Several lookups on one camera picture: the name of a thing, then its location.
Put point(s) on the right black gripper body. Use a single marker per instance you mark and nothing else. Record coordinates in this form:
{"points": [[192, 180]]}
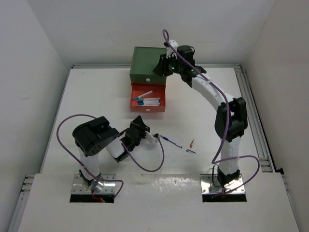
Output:
{"points": [[174, 66]]}

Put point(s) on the light blue capped pen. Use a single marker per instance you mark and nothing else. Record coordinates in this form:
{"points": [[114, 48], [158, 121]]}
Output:
{"points": [[142, 95]]}

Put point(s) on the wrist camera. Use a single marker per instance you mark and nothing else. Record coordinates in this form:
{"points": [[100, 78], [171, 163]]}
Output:
{"points": [[171, 48], [152, 138]]}

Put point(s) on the metal base plate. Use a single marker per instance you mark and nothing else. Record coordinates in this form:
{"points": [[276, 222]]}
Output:
{"points": [[210, 185], [79, 187]]}

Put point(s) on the teal capped marker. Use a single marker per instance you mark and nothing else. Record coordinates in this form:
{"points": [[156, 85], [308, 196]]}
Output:
{"points": [[148, 103]]}

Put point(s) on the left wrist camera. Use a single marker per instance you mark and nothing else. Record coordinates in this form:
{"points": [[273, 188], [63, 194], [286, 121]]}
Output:
{"points": [[152, 138]]}

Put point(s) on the dark blue pen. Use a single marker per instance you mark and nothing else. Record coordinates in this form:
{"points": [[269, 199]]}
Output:
{"points": [[170, 141]]}

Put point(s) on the orange drawer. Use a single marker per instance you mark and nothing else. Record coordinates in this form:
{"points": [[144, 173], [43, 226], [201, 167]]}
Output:
{"points": [[158, 91]]}

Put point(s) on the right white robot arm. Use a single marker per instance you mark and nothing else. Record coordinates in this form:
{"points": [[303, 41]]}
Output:
{"points": [[231, 113]]}

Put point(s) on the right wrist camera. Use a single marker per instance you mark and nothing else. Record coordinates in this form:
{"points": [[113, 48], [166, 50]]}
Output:
{"points": [[171, 48]]}

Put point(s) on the teal capped white pen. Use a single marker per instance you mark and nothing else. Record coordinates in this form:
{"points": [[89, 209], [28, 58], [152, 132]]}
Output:
{"points": [[149, 99]]}

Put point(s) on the purple capped marker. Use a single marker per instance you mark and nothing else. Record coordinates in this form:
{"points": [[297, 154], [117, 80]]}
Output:
{"points": [[149, 101]]}

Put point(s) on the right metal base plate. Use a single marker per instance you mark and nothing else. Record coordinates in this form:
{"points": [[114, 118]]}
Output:
{"points": [[210, 185]]}

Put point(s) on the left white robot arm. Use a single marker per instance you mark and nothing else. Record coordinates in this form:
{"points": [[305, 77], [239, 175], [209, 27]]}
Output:
{"points": [[96, 135]]}

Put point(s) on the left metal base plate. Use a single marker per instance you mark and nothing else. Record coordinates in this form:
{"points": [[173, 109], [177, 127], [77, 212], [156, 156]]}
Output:
{"points": [[79, 187]]}

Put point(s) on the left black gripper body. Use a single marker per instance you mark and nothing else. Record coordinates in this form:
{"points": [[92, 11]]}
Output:
{"points": [[141, 134]]}

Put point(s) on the green top drawer unit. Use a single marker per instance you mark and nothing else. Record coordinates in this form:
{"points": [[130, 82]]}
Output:
{"points": [[144, 60]]}

